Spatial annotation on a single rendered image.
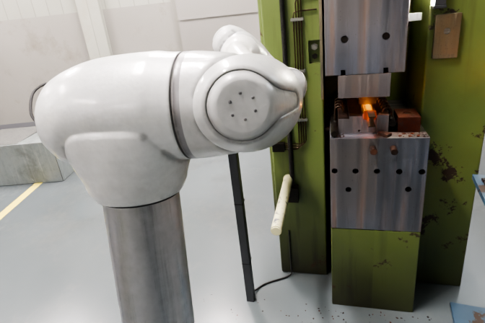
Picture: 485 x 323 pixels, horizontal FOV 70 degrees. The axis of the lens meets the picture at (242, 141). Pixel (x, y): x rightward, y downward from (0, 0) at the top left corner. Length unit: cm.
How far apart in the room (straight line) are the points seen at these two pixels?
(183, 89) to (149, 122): 5
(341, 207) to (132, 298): 126
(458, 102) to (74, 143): 155
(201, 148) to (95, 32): 508
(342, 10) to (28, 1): 499
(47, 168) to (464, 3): 361
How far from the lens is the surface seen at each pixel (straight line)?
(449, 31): 165
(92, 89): 42
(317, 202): 188
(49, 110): 45
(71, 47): 571
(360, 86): 150
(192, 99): 37
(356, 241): 176
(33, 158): 402
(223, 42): 95
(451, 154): 182
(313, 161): 176
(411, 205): 167
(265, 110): 33
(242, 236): 177
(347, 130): 155
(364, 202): 164
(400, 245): 178
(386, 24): 147
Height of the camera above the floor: 147
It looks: 21 degrees down
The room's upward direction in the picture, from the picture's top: 6 degrees counter-clockwise
